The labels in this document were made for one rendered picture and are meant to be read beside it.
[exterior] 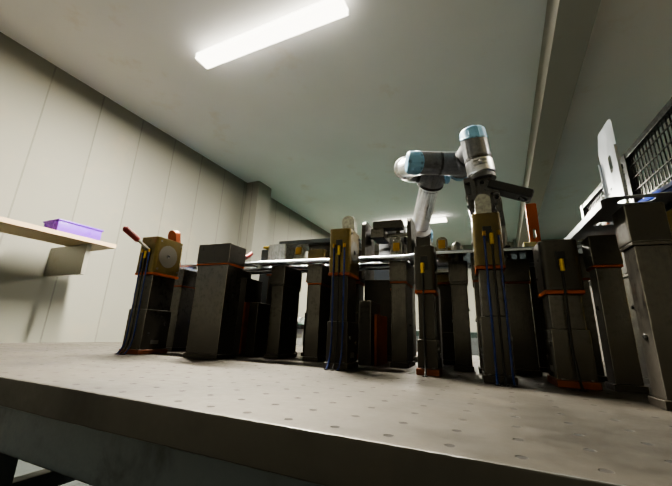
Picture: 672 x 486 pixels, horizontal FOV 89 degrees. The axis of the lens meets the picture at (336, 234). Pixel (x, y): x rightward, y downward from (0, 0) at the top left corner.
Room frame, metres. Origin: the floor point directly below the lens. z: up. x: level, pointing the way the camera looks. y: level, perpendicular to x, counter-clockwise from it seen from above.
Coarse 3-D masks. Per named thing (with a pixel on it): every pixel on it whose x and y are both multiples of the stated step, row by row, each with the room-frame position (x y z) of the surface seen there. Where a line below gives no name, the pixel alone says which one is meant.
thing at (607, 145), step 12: (600, 132) 0.82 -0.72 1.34; (612, 132) 0.75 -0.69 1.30; (600, 144) 0.83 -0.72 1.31; (612, 144) 0.77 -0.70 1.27; (600, 156) 0.85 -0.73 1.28; (612, 156) 0.78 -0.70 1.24; (600, 168) 0.86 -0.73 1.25; (612, 180) 0.81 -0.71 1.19; (612, 192) 0.82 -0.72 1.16; (624, 192) 0.75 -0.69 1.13
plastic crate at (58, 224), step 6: (48, 222) 2.31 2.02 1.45; (54, 222) 2.27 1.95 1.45; (60, 222) 2.26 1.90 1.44; (66, 222) 2.29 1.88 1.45; (72, 222) 2.31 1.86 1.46; (54, 228) 2.26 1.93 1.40; (60, 228) 2.27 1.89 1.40; (66, 228) 2.30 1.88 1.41; (72, 228) 2.33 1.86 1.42; (78, 228) 2.36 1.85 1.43; (84, 228) 2.40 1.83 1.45; (90, 228) 2.43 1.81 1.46; (96, 228) 2.46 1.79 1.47; (78, 234) 2.37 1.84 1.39; (84, 234) 2.40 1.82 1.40; (90, 234) 2.44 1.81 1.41; (96, 234) 2.47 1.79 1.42
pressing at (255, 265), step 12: (444, 252) 0.86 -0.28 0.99; (456, 252) 0.85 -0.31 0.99; (468, 252) 0.84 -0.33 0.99; (504, 252) 0.86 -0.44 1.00; (516, 252) 0.86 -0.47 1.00; (528, 252) 0.85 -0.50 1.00; (192, 264) 1.20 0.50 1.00; (252, 264) 1.17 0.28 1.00; (264, 264) 1.16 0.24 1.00; (276, 264) 1.15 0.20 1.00; (288, 264) 1.14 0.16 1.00; (300, 264) 1.12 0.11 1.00; (360, 264) 1.10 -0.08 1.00; (372, 264) 1.09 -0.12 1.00; (384, 264) 1.08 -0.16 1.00; (444, 264) 1.05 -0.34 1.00; (468, 264) 1.04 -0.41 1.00
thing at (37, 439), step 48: (0, 432) 0.62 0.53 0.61; (48, 432) 0.57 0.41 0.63; (96, 432) 0.52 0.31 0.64; (0, 480) 0.71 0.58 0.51; (48, 480) 1.52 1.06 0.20; (96, 480) 0.51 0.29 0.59; (144, 480) 0.47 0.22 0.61; (192, 480) 0.44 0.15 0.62; (240, 480) 0.41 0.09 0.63; (288, 480) 0.39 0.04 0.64
